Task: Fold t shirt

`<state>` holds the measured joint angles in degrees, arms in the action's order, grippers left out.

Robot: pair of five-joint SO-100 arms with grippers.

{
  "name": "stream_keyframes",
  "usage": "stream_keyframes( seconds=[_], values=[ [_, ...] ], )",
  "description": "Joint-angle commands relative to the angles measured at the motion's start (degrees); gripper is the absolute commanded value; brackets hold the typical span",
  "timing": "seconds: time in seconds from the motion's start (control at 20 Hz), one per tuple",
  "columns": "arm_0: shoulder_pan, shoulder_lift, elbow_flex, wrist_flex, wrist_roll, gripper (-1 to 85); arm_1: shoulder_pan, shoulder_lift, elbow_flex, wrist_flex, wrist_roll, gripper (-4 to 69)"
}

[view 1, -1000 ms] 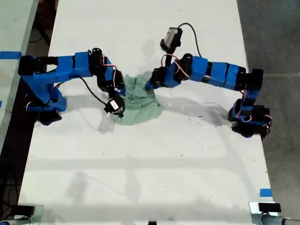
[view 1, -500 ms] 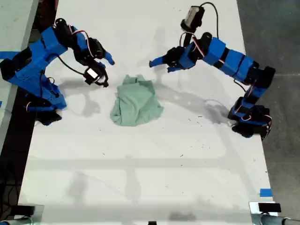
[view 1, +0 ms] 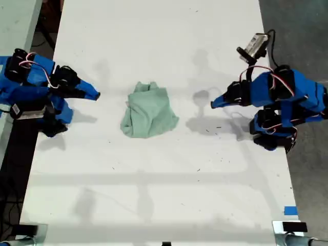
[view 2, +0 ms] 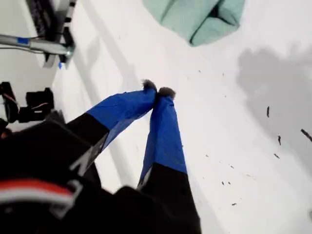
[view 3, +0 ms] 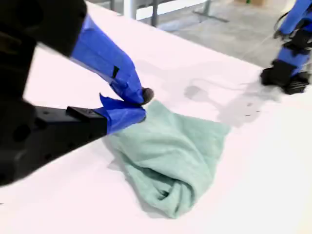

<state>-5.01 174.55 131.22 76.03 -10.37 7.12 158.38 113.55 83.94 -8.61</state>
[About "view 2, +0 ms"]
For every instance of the short blue tape strip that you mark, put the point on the short blue tape strip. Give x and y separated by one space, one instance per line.
61 65

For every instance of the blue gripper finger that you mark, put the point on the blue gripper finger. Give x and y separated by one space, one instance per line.
165 146
122 109

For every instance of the grey metal pole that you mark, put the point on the grey metal pole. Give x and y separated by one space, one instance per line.
41 45

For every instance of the pale green T-shirt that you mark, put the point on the pale green T-shirt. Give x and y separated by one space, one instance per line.
195 19

